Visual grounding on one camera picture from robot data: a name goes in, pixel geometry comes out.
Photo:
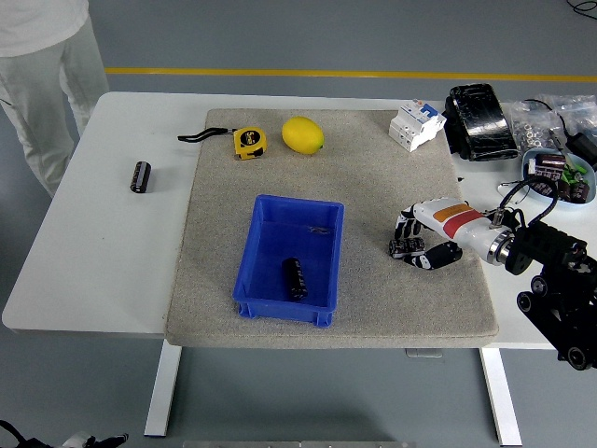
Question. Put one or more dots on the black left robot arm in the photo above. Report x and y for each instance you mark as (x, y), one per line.
(11, 433)

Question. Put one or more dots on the black pouch in plastic wrap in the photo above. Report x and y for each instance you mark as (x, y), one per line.
(482, 121)

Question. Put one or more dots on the clear bag of metal washers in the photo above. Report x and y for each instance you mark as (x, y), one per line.
(524, 123)

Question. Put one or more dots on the light blue bowl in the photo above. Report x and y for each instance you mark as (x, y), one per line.
(527, 161)

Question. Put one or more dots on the blue plastic box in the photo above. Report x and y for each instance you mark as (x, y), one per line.
(266, 261)

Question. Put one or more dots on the black cylindrical battery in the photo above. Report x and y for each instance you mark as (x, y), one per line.
(140, 176)
(295, 280)
(543, 184)
(401, 247)
(550, 163)
(577, 191)

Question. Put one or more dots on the small green connectors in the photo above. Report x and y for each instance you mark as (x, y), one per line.
(571, 175)

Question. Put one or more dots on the grey under-table bracket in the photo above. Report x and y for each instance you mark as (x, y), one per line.
(423, 353)

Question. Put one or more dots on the grey-brown felt mat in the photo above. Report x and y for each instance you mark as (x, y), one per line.
(373, 186)

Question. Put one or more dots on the white circuit breaker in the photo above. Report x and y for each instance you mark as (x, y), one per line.
(415, 125)

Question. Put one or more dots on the white table leg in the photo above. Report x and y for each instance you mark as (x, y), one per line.
(163, 392)
(500, 396)

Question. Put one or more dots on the yellow tape measure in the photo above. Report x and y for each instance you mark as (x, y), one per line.
(249, 140)

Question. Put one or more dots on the clear plastic bag of parts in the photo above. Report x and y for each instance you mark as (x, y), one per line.
(578, 105)

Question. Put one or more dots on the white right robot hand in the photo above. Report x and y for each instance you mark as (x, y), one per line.
(459, 221)

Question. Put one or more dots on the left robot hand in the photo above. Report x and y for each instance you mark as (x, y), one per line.
(79, 440)

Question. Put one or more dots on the person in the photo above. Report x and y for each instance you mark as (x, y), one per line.
(42, 70)

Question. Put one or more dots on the yellow lemon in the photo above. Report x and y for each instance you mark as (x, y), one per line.
(302, 134)

